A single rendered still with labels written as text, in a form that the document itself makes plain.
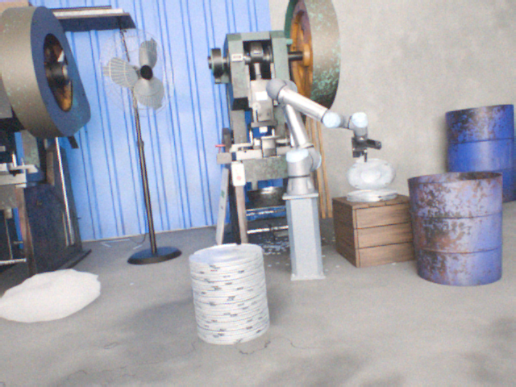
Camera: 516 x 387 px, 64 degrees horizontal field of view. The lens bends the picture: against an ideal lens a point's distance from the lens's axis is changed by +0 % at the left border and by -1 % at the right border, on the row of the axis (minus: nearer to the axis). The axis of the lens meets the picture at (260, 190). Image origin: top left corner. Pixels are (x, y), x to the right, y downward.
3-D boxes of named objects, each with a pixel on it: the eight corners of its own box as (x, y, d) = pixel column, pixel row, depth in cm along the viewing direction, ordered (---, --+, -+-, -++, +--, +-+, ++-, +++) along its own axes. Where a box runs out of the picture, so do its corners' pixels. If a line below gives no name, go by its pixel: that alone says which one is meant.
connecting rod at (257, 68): (270, 89, 282) (265, 38, 278) (252, 90, 280) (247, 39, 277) (265, 93, 302) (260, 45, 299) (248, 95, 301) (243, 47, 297)
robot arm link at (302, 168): (284, 176, 219) (281, 151, 218) (294, 173, 231) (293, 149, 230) (304, 175, 213) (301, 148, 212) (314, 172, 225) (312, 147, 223)
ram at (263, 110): (276, 119, 282) (272, 76, 279) (254, 122, 280) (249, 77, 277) (271, 122, 299) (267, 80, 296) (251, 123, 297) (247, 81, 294)
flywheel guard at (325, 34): (347, 106, 259) (335, -31, 251) (302, 109, 255) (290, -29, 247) (305, 119, 361) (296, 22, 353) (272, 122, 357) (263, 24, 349)
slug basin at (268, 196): (298, 203, 285) (297, 189, 284) (250, 209, 280) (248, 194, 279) (288, 197, 318) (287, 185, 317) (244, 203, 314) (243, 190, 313)
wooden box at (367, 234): (422, 259, 232) (418, 197, 228) (356, 268, 228) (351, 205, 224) (392, 243, 271) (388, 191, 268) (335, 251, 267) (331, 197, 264)
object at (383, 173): (406, 172, 240) (406, 172, 240) (368, 152, 230) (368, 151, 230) (372, 195, 261) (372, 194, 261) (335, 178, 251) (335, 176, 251)
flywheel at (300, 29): (354, 17, 246) (318, -14, 301) (321, 18, 243) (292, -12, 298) (339, 122, 292) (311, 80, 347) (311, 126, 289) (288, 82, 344)
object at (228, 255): (270, 244, 174) (270, 243, 174) (247, 264, 146) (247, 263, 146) (208, 246, 183) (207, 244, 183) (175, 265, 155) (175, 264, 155)
